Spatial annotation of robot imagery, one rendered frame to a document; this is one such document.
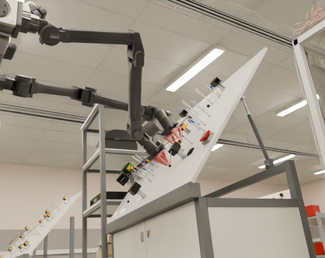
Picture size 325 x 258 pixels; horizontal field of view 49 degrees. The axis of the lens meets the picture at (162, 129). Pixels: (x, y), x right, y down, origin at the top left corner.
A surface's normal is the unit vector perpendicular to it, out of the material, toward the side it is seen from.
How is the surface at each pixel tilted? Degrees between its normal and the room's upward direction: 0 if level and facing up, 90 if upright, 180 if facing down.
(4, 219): 90
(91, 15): 180
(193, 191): 90
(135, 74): 138
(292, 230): 90
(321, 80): 90
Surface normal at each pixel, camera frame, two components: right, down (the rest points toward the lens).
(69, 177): 0.53, -0.36
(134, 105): 0.39, 0.39
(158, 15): 0.08, 0.92
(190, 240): -0.90, -0.09
